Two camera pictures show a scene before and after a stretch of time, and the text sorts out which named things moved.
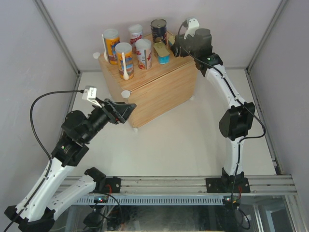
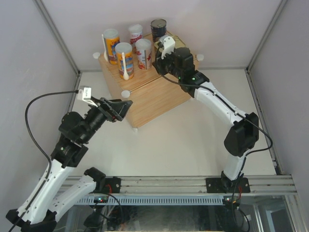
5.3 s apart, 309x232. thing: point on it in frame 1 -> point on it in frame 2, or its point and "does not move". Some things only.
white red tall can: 135,33 does not move
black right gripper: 176,48 -> 161,61
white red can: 143,47 does not move
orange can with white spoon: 125,61 does not move
